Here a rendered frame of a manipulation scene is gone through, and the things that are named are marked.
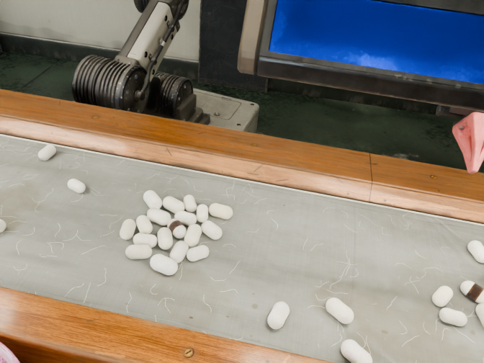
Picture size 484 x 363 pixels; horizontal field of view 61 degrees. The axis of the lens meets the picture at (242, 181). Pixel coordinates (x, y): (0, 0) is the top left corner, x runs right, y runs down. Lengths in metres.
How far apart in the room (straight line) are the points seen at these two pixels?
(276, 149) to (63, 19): 2.38
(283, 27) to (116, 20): 2.51
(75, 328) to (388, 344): 0.35
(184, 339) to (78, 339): 0.11
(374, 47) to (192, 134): 0.49
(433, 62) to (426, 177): 0.46
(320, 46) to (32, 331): 0.40
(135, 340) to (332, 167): 0.42
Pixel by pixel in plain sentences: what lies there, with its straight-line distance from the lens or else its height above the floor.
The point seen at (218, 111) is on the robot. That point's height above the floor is 0.47.
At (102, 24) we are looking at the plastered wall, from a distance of 2.85.
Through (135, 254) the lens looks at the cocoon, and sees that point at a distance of 0.56.
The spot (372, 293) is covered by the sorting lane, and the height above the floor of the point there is 0.74.
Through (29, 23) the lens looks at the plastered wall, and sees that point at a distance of 3.12.
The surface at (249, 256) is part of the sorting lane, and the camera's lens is 0.57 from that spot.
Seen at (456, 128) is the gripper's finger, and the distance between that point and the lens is 0.68.
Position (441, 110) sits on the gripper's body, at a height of 0.90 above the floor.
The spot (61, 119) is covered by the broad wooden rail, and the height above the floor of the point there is 0.76.
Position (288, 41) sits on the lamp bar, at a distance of 0.31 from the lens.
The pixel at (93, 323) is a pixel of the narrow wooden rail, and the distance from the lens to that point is 0.49.
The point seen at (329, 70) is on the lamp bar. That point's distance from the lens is 0.31.
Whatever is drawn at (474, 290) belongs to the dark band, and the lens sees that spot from 0.62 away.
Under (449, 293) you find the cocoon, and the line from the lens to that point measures 0.60.
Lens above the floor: 1.17
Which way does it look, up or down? 39 degrees down
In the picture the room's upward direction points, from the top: 6 degrees clockwise
